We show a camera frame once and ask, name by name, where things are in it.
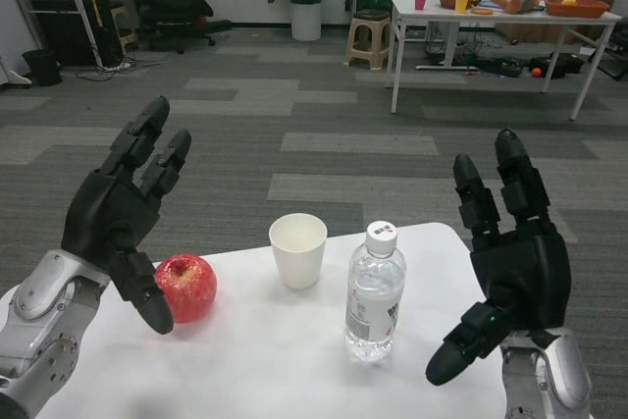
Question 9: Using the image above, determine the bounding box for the orange rectangular basket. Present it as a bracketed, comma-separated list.
[544, 0, 611, 20]

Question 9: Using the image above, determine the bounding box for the white folding table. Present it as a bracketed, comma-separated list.
[385, 0, 623, 122]

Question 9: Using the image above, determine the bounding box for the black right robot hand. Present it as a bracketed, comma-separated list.
[424, 128, 573, 387]

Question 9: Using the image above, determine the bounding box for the red apple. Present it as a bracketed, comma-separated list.
[153, 253, 219, 325]

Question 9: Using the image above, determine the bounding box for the white plant pot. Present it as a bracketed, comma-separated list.
[289, 0, 323, 42]

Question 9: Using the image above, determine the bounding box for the small wooden stool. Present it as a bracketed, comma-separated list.
[109, 5, 139, 56]

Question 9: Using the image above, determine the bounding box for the beige plastic stool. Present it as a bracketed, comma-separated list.
[341, 10, 393, 72]

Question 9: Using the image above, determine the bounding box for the black waste bin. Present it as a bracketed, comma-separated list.
[21, 48, 64, 87]

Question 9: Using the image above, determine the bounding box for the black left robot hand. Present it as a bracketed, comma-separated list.
[60, 95, 192, 336]

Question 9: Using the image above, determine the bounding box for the white paper cup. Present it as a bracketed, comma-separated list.
[268, 213, 329, 290]

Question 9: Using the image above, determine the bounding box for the clear plastic water bottle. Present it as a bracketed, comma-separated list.
[343, 221, 408, 364]

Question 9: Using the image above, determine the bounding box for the black computer tower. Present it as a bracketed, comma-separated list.
[30, 0, 124, 67]

